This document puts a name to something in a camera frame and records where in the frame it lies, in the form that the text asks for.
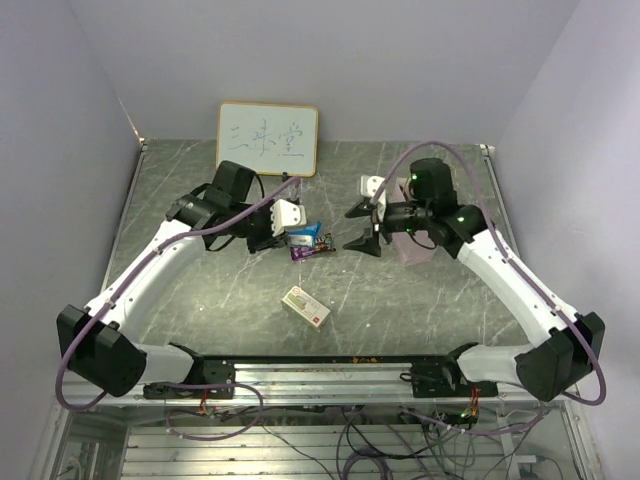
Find pink paper bag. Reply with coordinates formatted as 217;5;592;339
389;177;435;267

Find blue cookie bar wrapper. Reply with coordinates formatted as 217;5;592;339
288;221;322;247

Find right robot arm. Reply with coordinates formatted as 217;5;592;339
344;158;605;402

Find white green small box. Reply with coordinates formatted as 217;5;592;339
281;286;330;330

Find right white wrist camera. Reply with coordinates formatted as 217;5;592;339
359;175;386;223

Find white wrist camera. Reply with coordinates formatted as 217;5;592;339
359;175;386;223
270;199;307;237

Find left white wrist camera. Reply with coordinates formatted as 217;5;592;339
270;199;307;237

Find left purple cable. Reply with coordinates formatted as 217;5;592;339
54;175;304;414

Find purple cable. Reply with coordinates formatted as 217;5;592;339
54;175;304;414
372;139;608;405

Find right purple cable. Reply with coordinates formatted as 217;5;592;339
372;139;608;405

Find white board with yellow frame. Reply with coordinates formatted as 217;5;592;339
216;101;319;178

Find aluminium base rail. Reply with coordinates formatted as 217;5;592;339
52;357;584;406

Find loose floor cables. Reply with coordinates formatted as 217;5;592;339
164;382;546;480

